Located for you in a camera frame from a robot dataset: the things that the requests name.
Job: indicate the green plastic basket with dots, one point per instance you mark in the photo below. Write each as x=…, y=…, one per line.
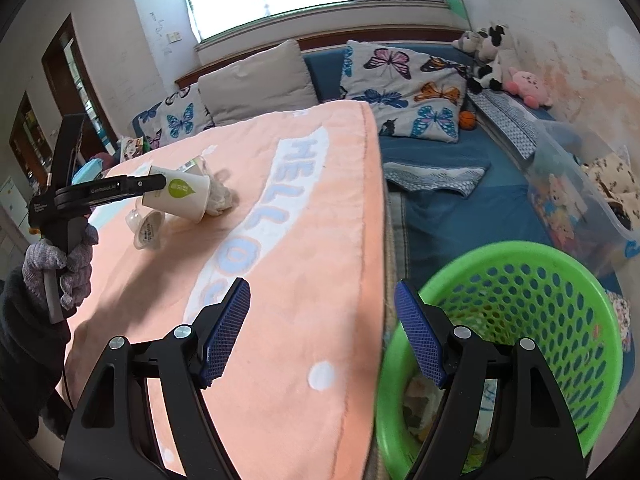
x=550, y=320

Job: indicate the grey patterned cloth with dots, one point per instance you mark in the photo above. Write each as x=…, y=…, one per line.
x=510, y=122

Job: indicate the wooden cabinet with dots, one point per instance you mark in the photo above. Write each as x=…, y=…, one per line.
x=17, y=135

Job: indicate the blue bed sheet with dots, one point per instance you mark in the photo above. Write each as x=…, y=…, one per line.
x=450, y=220

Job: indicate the small butterfly print pillow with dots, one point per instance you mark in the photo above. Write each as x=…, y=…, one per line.
x=175, y=117

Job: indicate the small orange basketball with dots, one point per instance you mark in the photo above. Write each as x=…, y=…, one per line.
x=467, y=120

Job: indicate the grey and white plush toy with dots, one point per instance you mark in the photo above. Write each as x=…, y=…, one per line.
x=465, y=41

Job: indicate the light blue box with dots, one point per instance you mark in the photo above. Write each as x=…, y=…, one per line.
x=86, y=172

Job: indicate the white cabinet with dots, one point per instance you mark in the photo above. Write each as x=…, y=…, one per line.
x=10, y=205

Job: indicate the person's left hand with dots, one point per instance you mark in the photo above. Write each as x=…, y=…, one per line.
x=80, y=275

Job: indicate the peach printed blanket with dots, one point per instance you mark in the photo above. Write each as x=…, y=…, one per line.
x=280, y=310

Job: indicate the pink round plush toy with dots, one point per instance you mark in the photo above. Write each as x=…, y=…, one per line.
x=527, y=87

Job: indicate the wooden headboard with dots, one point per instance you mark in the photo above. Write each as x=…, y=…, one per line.
x=320, y=40

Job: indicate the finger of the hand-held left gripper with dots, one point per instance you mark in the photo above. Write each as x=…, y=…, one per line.
x=110, y=189

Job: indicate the beige pillow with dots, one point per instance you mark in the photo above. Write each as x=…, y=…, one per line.
x=255, y=82

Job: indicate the crumpled clear plastic wrapper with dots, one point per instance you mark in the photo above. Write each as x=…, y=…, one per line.
x=220, y=197

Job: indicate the wooden door frame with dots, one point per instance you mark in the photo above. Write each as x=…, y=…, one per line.
x=50, y=65

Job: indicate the cartoon print packet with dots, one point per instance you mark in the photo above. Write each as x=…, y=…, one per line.
x=132, y=147

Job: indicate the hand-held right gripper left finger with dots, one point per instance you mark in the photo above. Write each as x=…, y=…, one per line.
x=227, y=330

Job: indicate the large butterfly print pillow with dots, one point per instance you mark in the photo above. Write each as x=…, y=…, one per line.
x=405, y=90

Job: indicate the person's left forearm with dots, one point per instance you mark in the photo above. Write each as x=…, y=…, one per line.
x=25, y=350

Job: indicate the small clear yogurt cup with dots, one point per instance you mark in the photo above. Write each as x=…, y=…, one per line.
x=147, y=231

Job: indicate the white paper cup green leaf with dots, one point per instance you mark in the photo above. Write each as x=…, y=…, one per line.
x=180, y=197

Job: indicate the black and white cow plush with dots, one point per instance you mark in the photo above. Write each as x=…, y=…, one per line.
x=485, y=75

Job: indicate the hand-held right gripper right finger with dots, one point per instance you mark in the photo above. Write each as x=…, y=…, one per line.
x=420, y=335

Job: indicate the white wall switch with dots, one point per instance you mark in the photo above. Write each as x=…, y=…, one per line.
x=173, y=37

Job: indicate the clear plastic storage box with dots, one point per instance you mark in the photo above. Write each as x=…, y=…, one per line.
x=570, y=200

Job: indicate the folded grey wave-print cloth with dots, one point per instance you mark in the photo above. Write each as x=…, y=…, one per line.
x=435, y=177

